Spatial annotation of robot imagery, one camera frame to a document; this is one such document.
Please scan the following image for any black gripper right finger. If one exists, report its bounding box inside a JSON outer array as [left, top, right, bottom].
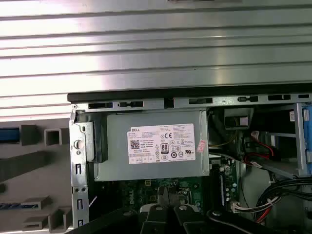
[[169, 187, 279, 234]]

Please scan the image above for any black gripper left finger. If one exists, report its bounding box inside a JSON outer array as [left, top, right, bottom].
[[70, 187, 169, 234]]

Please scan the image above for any red orange yellow power wire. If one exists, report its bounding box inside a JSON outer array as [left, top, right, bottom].
[[243, 130, 281, 169]]

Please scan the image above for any green motherboard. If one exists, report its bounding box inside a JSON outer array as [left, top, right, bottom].
[[119, 156, 241, 215]]

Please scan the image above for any grey power supply unit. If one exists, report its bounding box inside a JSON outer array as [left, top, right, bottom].
[[94, 111, 211, 182]]

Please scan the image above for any black open PC case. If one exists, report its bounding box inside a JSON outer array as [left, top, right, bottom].
[[67, 91, 312, 234]]

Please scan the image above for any grey parts rack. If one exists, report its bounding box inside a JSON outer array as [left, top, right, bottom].
[[0, 118, 74, 234]]

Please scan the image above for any blue plastic drive latch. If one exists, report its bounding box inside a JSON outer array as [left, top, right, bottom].
[[302, 102, 312, 176]]

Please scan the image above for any yellow black wire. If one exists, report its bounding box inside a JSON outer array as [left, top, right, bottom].
[[211, 116, 238, 149]]

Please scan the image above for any black cable bundle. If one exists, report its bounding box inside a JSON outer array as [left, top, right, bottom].
[[255, 177, 312, 220]]

